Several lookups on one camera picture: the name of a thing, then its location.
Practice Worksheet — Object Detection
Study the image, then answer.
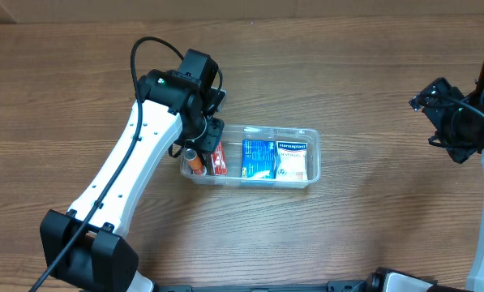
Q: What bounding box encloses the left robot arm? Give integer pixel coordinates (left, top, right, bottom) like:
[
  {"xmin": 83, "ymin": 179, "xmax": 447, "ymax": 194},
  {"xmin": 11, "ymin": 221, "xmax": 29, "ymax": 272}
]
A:
[{"xmin": 40, "ymin": 49, "xmax": 225, "ymax": 291}]

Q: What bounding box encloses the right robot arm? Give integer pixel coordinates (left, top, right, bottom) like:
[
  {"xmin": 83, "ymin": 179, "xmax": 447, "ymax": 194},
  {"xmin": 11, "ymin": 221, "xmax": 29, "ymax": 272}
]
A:
[{"xmin": 409, "ymin": 60, "xmax": 484, "ymax": 291}]

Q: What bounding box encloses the orange tablet tube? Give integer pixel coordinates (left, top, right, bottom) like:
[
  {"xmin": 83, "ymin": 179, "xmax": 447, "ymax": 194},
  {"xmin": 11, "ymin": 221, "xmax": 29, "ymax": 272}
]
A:
[{"xmin": 184, "ymin": 148, "xmax": 207, "ymax": 175}]

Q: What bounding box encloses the blue lozenge box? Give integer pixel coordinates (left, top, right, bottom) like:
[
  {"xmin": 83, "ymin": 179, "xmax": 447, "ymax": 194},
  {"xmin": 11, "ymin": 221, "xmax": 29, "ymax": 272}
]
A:
[{"xmin": 241, "ymin": 140, "xmax": 276, "ymax": 179}]

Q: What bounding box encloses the clear plastic container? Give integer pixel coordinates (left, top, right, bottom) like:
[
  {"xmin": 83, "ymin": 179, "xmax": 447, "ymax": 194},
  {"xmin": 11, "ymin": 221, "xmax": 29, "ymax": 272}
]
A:
[{"xmin": 180, "ymin": 125, "xmax": 321, "ymax": 188}]

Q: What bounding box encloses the white Hansaplast box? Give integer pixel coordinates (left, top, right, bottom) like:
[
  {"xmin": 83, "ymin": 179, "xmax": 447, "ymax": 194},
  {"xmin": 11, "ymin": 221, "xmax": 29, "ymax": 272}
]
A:
[{"xmin": 276, "ymin": 141, "xmax": 308, "ymax": 181}]

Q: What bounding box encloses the red medicine box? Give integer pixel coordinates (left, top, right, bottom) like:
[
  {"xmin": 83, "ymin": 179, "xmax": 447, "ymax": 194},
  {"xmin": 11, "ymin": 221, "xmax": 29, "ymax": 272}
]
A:
[{"xmin": 211, "ymin": 142, "xmax": 227, "ymax": 176}]

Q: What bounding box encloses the dark syrup bottle white cap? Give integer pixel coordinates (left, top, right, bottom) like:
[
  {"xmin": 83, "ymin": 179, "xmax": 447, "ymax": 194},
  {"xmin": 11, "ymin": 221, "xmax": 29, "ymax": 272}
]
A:
[{"xmin": 203, "ymin": 153, "xmax": 215, "ymax": 176}]

